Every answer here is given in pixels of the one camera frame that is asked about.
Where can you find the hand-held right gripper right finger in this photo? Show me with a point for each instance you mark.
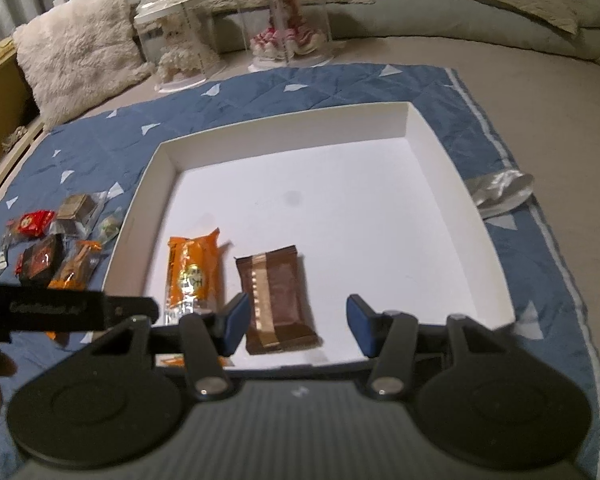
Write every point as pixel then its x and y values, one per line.
pixel 359 317

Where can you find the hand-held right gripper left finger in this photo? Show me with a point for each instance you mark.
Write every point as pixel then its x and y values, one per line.
pixel 234 322

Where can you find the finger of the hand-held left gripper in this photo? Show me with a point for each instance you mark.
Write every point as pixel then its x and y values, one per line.
pixel 132 310

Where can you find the brown snack packet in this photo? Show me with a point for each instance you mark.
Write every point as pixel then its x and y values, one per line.
pixel 275 300

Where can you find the large orange snack packet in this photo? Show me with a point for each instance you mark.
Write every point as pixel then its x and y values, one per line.
pixel 195 270

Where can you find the red snack packet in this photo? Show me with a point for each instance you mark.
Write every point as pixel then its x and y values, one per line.
pixel 30 222

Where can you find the white cardboard box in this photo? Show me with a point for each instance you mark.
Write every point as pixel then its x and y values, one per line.
pixel 360 210

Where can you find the clear-wrapped brown pastry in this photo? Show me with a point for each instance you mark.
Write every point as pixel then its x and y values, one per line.
pixel 80 210

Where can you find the dark red-black snack packet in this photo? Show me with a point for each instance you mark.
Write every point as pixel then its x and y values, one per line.
pixel 40 260

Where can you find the small orange snack packet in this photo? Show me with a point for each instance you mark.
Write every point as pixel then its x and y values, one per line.
pixel 75 265

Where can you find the small green snack packet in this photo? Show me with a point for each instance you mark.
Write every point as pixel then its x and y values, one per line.
pixel 109 227

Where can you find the silver foil packet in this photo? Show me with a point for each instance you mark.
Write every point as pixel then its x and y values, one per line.
pixel 502 191

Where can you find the yellow wooden bedside shelf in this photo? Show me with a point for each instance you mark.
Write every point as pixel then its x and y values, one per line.
pixel 0 100

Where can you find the blue quilted triangle-print blanket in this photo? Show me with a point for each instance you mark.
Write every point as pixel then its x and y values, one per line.
pixel 330 90

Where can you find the fluffy cream pillow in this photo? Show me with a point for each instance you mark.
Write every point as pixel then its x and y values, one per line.
pixel 80 50

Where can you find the clear case with cream doll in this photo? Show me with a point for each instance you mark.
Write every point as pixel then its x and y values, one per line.
pixel 177 40

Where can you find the clear case with red doll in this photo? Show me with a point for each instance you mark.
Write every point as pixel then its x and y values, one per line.
pixel 287 20

